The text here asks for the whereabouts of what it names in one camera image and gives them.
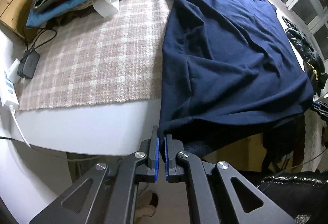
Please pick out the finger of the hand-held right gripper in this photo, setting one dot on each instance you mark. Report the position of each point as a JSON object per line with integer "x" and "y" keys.
{"x": 320, "y": 111}

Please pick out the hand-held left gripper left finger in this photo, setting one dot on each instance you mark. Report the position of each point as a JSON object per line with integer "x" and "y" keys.
{"x": 156, "y": 157}

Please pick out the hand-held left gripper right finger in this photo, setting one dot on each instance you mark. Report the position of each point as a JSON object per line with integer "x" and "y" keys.
{"x": 167, "y": 157}

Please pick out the navy blue t-shirt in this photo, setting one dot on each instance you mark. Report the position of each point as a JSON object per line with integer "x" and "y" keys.
{"x": 230, "y": 47}

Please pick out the white lace cloth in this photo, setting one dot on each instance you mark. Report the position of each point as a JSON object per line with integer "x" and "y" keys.
{"x": 312, "y": 142}

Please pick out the beige slipper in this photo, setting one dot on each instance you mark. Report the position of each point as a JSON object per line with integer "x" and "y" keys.
{"x": 147, "y": 204}

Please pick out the dark grey garment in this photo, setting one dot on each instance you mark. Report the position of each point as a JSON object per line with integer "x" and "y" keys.
{"x": 299, "y": 39}

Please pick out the person's black tweed jacket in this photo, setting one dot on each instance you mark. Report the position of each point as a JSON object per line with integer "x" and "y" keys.
{"x": 294, "y": 188}

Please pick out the pink white plaid blanket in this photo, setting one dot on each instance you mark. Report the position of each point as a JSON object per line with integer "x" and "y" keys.
{"x": 89, "y": 60}

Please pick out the black charger adapter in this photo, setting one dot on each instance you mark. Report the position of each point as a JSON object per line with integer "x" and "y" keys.
{"x": 29, "y": 63}

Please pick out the white power strip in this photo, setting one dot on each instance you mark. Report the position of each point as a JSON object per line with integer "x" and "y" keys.
{"x": 9, "y": 90}

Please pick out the tan garment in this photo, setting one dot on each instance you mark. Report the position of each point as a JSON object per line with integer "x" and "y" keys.
{"x": 83, "y": 6}

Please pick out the knotty pine board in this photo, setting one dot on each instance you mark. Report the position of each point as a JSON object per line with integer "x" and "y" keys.
{"x": 15, "y": 3}

